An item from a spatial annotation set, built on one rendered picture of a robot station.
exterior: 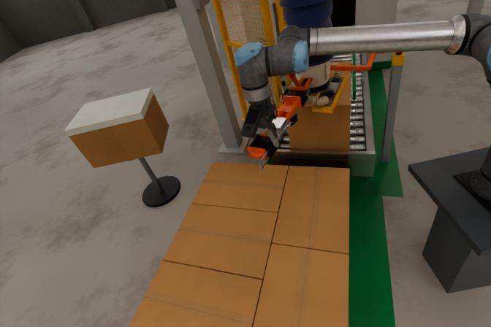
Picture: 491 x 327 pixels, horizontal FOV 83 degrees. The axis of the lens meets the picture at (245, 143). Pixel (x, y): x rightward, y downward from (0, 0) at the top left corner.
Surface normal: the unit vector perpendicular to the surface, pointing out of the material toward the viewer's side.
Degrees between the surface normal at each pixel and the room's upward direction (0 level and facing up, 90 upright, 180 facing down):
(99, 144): 90
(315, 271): 0
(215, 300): 0
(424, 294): 0
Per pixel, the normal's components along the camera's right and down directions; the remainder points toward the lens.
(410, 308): -0.22, -0.76
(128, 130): 0.07, 0.61
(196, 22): -0.27, 0.65
